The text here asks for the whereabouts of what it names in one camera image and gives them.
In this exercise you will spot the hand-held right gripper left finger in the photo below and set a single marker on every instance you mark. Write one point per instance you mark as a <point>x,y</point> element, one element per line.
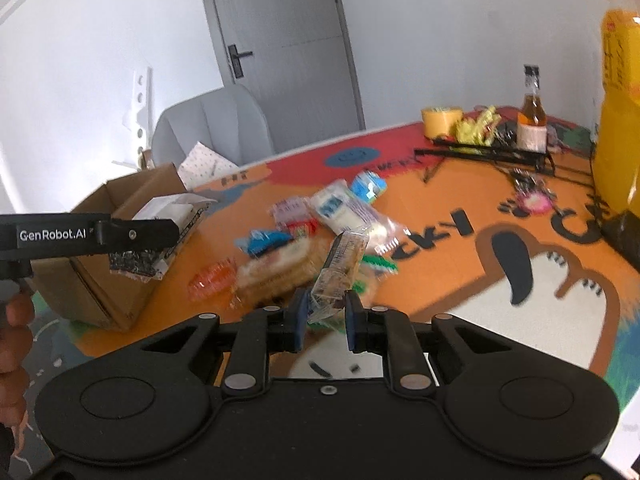
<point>299,321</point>

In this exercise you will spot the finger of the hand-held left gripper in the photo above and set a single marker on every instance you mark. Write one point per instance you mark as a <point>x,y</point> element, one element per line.
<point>145,235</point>

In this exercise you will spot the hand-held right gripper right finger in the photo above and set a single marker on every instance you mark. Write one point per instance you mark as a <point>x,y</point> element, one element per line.
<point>352,326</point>

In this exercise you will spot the white packet with black pattern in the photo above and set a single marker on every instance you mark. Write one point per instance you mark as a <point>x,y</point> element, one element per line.
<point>175,210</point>

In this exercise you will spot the brown cardboard box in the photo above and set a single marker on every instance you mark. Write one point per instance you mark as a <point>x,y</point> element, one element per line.
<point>90,280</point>

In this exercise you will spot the clear packet with dark label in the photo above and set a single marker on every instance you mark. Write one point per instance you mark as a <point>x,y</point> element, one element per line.
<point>340,260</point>

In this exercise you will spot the person's left hand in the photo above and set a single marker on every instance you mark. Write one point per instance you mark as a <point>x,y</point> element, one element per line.
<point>12,345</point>

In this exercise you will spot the clear wafer biscuit packet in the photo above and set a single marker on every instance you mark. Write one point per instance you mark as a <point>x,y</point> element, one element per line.
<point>277,270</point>

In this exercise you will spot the orange snack packet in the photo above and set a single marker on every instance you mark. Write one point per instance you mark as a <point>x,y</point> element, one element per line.
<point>212,280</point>

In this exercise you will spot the white dotted cushion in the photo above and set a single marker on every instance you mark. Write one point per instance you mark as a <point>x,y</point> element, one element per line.
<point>205,165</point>

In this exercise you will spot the pink snack packet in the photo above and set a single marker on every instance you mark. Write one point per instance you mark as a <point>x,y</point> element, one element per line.
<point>292,215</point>

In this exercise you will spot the white snack packet blue print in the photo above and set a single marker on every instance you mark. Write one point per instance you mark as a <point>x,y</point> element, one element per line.
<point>345,210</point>

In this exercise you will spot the white perforated board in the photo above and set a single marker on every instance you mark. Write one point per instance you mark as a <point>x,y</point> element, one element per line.
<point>139,105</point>

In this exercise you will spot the grey armchair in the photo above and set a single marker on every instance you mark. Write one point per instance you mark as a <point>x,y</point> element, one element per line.
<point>215,120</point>

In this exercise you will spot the blue and green snack packet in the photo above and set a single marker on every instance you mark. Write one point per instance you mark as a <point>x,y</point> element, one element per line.
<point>369,186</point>

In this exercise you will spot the black folded metal stand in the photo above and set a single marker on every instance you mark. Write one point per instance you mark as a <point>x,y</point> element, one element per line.
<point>480,152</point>

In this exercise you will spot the yellow tape roll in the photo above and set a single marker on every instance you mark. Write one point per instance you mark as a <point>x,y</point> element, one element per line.
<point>440,121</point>

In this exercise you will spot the yellow-green snack packet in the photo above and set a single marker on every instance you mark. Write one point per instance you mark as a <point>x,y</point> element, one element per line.
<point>475,125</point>

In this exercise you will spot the grey door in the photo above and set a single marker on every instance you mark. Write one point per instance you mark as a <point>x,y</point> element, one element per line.
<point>285,40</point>

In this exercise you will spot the small glass bottle amber liquid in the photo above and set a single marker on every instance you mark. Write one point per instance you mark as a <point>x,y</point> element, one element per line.
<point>531,120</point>

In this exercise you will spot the black box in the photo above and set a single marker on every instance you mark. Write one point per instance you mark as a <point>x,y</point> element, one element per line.
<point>625,240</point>

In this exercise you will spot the large orange juice bottle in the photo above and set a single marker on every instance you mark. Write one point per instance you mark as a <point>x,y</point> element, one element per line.
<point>620,135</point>

